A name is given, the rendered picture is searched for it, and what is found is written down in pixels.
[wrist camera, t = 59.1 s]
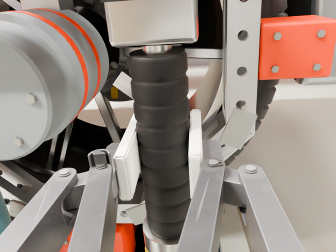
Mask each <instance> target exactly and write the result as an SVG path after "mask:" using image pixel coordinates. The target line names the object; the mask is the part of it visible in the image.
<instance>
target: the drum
mask: <svg viewBox="0 0 336 252"><path fill-rule="evenodd" d="M108 72H109V56H108V51H107V48H106V45H105V43H104V41H103V39H102V37H101V35H100V34H99V32H98V31H97V30H96V28H95V27H94V26H93V25H92V24H91V23H90V22H89V21H88V20H87V19H85V18H84V17H83V16H81V15H80V14H78V13H76V12H74V11H72V10H69V9H66V10H57V9H53V8H30V9H23V10H12V11H3V12H0V161H7V160H14V159H19V158H21V157H24V156H26V155H28V154H30V153H32V152H33V151H34V150H36V149H37V148H38V147H39V146H40V145H41V144H42V143H43V142H45V141H47V140H50V139H52V138H54V137H55V136H57V135H58V134H59V133H61V132H62V131H63V130H64V129H65V128H66V127H67V126H68V125H69V124H70V123H71V122H72V121H73V120H74V119H75V118H76V117H77V116H78V115H79V113H80V112H81V111H82V110H83V109H84V108H85V107H86V106H87V105H88V104H89V103H90V102H91V101H92V99H93V98H94V97H95V96H96V95H97V94H98V93H99V92H100V91H101V89H102V88H103V86H104V84H105V82H106V80H107V77H108Z"/></svg>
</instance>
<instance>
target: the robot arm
mask: <svg viewBox="0 0 336 252"><path fill-rule="evenodd" d="M136 122H137V121H136V119H135V115H134V114H133V116H132V118H131V121H130V123H129V125H128V127H127V129H126V131H125V133H124V135H123V138H122V140H121V142H116V143H111V144H110V145H108V146H107V148H106V149H96V150H94V151H92V152H90V153H89V154H88V155H87V156H88V161H89V166H90V169H89V171H87V172H83V173H78V174H77V171H76V169H74V168H63V169H60V170H58V171H57V172H56V173H54V174H53V176H52V177H51V178H50V179H49V180H48V181H47V182H46V183H45V185H44V186H43V187H42V188H41V189H40V190H39V191H38V193H37V194H36V195H35V196H34V197H33V198H32V199H31V201H30V202H29V203H28V204H27V205H26V206H25V207H24V209H23V210H22V211H21V212H20V213H19V214H18V215H17V216H16V218H15V219H14V220H13V221H12V222H11V223H10V224H9V226H8V227H7V228H6V229H5V230H4V231H3V232H2V234H1V235H0V252H59V251H60V250H61V248H62V246H63V245H64V243H65V241H66V240H67V238H68V236H69V235H70V233H71V231H72V230H73V232H72V235H71V239H70V243H69V246H68V250H67V252H114V247H115V235H116V224H117V213H118V202H119V201H118V195H117V194H118V192H119V198H120V199H121V200H122V201H130V200H131V199H133V195H134V192H135V188H136V185H137V181H138V178H139V174H140V171H141V159H140V154H139V140H138V138H137V131H136ZM188 162H189V183H190V198H191V202H190V205H189V209H188V212H187V215H186V219H185V222H184V226H183V229H182V232H181V236H180V239H179V242H178V246H177V249H176V252H219V244H220V237H221V230H222V223H223V215H224V214H225V204H228V205H232V206H237V210H238V214H239V217H240V220H241V224H242V227H243V230H244V234H245V237H246V240H247V244H248V247H249V251H250V252H305V251H304V249H303V247H302V245H301V243H300V241H299V239H298V237H297V235H296V233H295V231H294V229H293V227H292V225H291V223H290V221H289V219H288V217H287V215H286V213H285V211H284V209H283V207H282V205H281V204H280V202H279V200H278V198H277V196H276V194H275V192H274V190H273V188H272V186H271V184H270V182H269V180H268V178H267V176H266V174H265V172H264V170H263V169H262V168H261V167H260V166H258V165H255V164H244V165H241V166H240V167H239V168H238V170H236V169H232V168H229V167H227V166H226V165H225V162H224V160H223V154H222V148H221V143H220V142H219V141H218V140H217V139H212V140H202V128H201V111H200V110H199V109H192V111H190V129H189V150H188Z"/></svg>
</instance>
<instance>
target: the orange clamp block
mask: <svg viewBox="0 0 336 252"><path fill-rule="evenodd" d="M335 43H336V19H333V18H328V17H323V16H318V15H302V16H286V17H270V18H261V20H260V39H259V58H258V79H259V80H278V79H301V78H324V77H329V76H330V74H331V70H332V63H333V57H334V50H335Z"/></svg>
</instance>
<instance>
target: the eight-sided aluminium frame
mask: <svg viewBox="0 0 336 252"><path fill-rule="evenodd" d="M261 10H262V0H223V30H222V111H221V112H219V113H218V114H217V115H216V116H215V117H214V118H213V119H212V120H211V121H210V122H209V123H208V124H207V125H206V126H205V127H204V128H203V129H202V130H201V139H202V140H218V141H219V142H220V145H221V151H222V157H223V161H225V160H226V159H227V158H228V157H229V156H231V155H232V154H233V153H234V152H235V151H236V150H238V149H239V150H241V149H242V147H243V145H244V143H246V142H247V141H248V140H249V139H250V138H251V137H253V136H254V134H255V125H256V119H257V117H258V115H257V113H256V106H257V87H258V67H259V48H260V29H261ZM240 31H242V32H241V34H239V35H238V33H239V32H240ZM44 185H45V183H42V182H40V181H39V180H37V179H36V178H35V177H33V176H32V175H30V174H29V173H27V172H26V171H25V170H23V169H22V168H20V167H19V166H17V165H16V164H15V163H13V162H12V161H10V160H0V191H1V194H2V196H3V199H4V201H5V203H6V206H7V209H8V212H9V215H10V216H12V217H15V218H16V217H17V215H18V214H19V213H20V212H21V211H22V210H23V209H24V207H25V206H26V205H27V204H28V203H29V202H30V201H31V199H32V198H33V197H34V196H35V195H36V194H37V193H38V192H39V190H40V189H41V188H42V187H43V186H44ZM117 198H118V208H117V219H116V223H118V224H134V225H135V226H136V225H139V224H143V222H144V219H145V218H146V216H147V214H146V213H147V211H146V206H145V194H144V189H143V183H137V184H136V187H135V191H134V194H133V198H132V199H131V200H121V199H120V196H119V192H118V193H117Z"/></svg>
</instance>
